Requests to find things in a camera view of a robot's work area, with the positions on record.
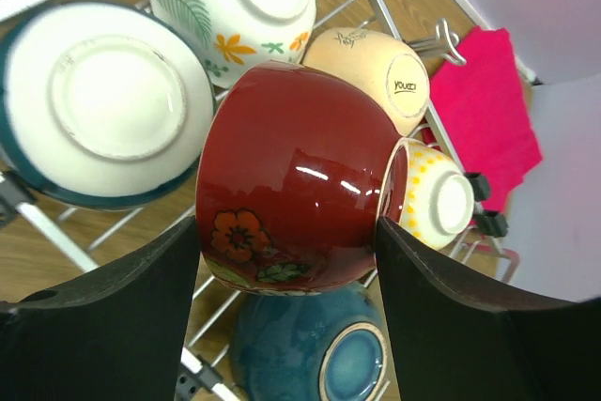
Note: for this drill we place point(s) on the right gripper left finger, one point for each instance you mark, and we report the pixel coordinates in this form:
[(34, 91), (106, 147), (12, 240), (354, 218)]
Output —
[(114, 333)]

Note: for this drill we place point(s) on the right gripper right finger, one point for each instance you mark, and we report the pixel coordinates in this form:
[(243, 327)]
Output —
[(457, 334)]

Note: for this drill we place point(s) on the yellow dotted bowl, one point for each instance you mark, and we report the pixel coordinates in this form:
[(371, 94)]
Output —
[(439, 200)]

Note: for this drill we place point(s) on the red flower bowl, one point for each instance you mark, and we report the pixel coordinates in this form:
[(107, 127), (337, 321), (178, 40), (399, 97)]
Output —
[(297, 169)]

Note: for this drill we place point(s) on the peach speckled bowl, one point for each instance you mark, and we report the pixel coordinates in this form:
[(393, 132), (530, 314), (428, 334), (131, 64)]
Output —
[(383, 67)]

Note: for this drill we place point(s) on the white floral bowl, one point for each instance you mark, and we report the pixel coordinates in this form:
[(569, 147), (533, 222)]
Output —
[(230, 36)]

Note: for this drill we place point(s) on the blue glazed bowl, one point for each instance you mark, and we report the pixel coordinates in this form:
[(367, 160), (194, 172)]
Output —
[(328, 346)]

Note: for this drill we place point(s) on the teal white bowl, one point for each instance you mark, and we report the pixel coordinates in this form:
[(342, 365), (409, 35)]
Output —
[(103, 106)]

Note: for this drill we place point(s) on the pink folded cloth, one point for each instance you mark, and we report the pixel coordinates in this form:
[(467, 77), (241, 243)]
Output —
[(483, 109)]

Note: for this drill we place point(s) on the silver wire dish rack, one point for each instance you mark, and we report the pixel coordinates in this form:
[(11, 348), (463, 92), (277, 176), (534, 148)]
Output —
[(30, 263)]

